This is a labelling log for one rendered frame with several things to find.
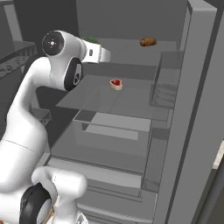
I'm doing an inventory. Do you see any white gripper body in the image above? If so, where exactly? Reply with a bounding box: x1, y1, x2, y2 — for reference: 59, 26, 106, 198
96, 43, 112, 64

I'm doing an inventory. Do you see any green broccoli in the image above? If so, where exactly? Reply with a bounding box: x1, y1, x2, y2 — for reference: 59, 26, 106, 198
82, 35, 101, 45

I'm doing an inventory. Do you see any glass fridge rack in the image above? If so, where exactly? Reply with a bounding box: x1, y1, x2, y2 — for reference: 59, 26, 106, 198
56, 73, 173, 123
95, 37, 179, 67

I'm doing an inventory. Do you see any grey fridge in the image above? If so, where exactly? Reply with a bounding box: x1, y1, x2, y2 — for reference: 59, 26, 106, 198
12, 0, 193, 224

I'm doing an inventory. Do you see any clear fridge drawer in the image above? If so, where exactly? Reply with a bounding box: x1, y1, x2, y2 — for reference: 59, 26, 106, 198
50, 112, 153, 177

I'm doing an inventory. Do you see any grey fridge door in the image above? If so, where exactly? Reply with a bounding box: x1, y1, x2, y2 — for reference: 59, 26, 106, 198
153, 0, 224, 224

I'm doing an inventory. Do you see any red raw steak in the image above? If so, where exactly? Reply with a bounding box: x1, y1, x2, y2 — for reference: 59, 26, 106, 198
109, 78, 124, 92

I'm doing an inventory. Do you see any brown potato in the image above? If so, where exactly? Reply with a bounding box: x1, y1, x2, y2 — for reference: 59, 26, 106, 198
139, 37, 158, 47

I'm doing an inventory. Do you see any clear door bin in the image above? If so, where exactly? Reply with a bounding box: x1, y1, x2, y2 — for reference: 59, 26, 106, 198
149, 50, 186, 110
141, 127, 172, 194

